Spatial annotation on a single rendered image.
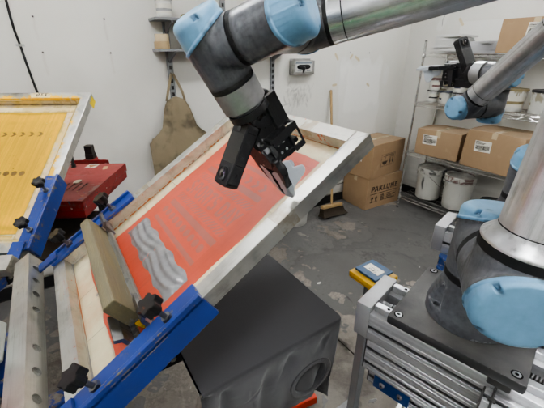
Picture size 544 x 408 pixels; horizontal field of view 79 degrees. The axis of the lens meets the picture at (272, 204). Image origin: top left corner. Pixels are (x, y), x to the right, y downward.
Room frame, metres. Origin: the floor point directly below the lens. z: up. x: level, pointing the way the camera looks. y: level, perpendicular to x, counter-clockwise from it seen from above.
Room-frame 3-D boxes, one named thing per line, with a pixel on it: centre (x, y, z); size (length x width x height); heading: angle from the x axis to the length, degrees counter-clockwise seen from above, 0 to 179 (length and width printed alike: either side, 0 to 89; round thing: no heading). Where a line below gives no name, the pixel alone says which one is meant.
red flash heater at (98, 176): (1.66, 1.11, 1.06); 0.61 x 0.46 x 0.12; 3
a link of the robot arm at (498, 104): (1.14, -0.73, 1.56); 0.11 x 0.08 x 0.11; 111
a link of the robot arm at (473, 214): (0.48, -0.38, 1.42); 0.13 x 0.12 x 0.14; 158
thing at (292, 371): (0.70, 0.00, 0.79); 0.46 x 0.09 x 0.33; 123
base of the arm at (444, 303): (0.49, -0.38, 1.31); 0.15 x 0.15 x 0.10
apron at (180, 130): (2.75, 0.77, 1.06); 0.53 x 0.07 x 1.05; 123
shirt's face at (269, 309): (0.85, 0.10, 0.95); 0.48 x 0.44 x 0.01; 123
